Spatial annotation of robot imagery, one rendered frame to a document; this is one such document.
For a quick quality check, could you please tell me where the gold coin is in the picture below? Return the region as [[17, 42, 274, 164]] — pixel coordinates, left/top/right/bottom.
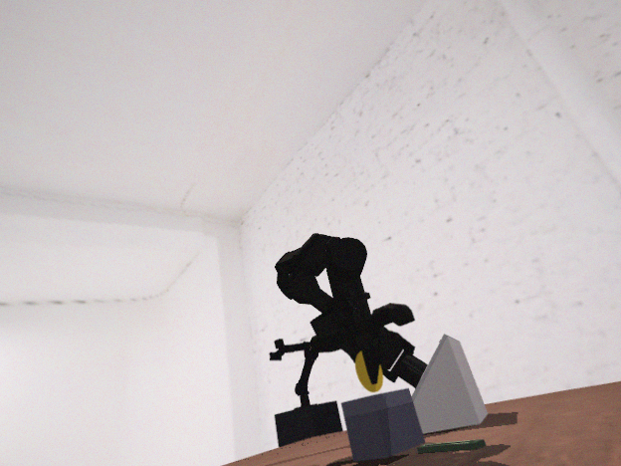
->
[[355, 352, 383, 392]]

